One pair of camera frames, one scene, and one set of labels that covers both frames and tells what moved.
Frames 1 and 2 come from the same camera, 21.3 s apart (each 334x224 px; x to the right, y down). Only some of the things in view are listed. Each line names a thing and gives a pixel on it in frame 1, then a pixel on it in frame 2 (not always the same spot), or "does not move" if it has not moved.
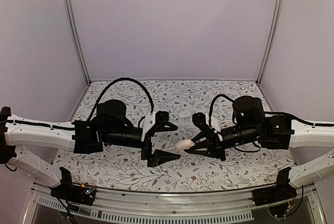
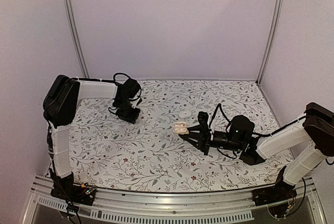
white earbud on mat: (184, 115) does not move
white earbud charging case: (185, 144) to (180, 127)
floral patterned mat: (120, 168) does not move
